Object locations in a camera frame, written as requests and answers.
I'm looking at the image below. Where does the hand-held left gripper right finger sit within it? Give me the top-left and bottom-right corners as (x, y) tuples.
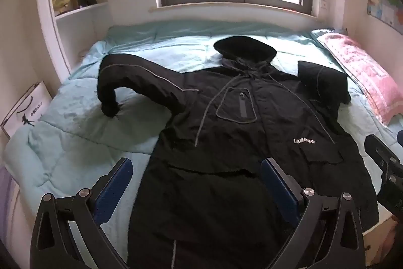
(261, 157), (366, 269)

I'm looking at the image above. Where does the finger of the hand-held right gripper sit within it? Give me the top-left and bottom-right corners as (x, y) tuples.
(364, 134), (401, 175)

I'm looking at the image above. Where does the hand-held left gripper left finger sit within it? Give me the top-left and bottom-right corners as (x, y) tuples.
(30, 157), (133, 269)

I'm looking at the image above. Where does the black hooded jacket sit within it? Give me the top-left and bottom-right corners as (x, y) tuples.
(97, 35), (380, 269)

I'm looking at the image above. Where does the light blue quilt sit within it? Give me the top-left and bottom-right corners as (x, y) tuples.
(3, 19), (403, 244)

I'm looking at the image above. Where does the pink pillow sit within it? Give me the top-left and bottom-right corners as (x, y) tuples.
(318, 33), (403, 126)

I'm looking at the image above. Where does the lilac cloth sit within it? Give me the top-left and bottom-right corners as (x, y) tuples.
(0, 165), (19, 257)

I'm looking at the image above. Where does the white paper bag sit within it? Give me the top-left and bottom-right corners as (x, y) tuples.
(0, 81), (54, 139)

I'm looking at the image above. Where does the white wall shelf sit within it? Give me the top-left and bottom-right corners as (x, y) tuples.
(36, 0), (111, 77)

